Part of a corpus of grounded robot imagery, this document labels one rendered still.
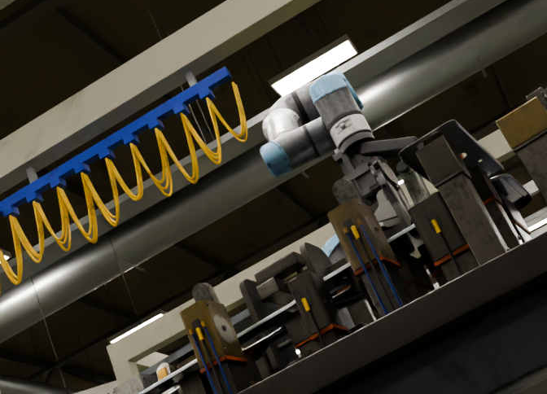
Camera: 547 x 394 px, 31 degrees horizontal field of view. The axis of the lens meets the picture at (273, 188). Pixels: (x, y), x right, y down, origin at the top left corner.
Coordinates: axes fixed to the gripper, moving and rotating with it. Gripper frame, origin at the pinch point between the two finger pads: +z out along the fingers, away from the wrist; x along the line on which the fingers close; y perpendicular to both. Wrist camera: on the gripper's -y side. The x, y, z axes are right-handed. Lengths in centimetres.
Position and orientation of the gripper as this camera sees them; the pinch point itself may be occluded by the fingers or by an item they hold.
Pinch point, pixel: (411, 222)
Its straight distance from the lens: 183.2
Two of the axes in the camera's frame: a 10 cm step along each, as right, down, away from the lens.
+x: -4.6, -2.3, -8.6
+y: -8.0, 5.3, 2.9
